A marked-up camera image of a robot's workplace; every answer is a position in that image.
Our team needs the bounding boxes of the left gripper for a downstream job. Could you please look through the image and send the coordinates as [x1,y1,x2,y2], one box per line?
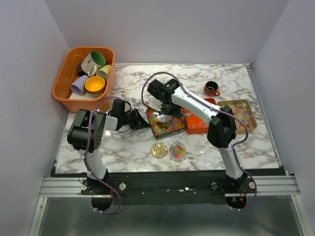
[121,108,150,130]

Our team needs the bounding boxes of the silver metal scoop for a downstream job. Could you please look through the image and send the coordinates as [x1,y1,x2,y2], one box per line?
[156,113,174,123]

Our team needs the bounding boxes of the dark tin of gummies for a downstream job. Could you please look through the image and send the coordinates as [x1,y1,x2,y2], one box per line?
[146,109,185,140]

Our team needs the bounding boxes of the orange lollipop tin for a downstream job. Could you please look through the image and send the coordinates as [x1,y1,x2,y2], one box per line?
[182,108,208,135]

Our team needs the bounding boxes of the gold popsicle candy tin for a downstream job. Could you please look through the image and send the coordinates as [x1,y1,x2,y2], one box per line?
[218,99,257,132]

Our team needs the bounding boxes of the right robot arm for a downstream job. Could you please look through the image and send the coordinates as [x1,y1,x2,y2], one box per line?
[147,79,246,193]

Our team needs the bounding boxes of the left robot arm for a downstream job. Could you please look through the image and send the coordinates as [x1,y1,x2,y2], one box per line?
[67,98,150,194]

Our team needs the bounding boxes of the gold jar lid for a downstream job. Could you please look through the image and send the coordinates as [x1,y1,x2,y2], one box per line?
[151,142,168,158]

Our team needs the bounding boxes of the clear glass jar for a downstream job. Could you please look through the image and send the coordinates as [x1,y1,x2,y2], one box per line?
[169,142,186,162]

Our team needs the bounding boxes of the orange black mug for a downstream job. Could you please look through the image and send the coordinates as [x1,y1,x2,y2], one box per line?
[204,81,220,96]

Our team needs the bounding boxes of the yellow-inside bowl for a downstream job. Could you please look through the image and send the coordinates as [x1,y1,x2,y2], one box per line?
[84,76,107,97]

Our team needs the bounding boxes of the cream yellow cup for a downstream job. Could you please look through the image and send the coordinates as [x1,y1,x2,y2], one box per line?
[95,65,112,81]

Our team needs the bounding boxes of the lavender cup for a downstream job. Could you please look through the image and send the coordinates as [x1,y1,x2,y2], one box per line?
[70,75,89,95]

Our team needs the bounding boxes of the dark navy cup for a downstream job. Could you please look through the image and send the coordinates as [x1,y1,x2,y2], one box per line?
[77,61,87,77]

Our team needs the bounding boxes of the floral green-inside mug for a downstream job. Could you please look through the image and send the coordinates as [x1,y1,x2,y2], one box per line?
[81,51,106,77]

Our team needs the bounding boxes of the orange plastic bin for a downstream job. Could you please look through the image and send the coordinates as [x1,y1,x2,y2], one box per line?
[52,47,116,113]

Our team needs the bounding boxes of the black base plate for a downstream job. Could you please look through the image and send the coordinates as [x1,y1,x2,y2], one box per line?
[81,170,255,206]

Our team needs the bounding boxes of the aluminium frame rail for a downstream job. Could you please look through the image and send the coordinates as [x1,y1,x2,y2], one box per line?
[39,177,91,198]

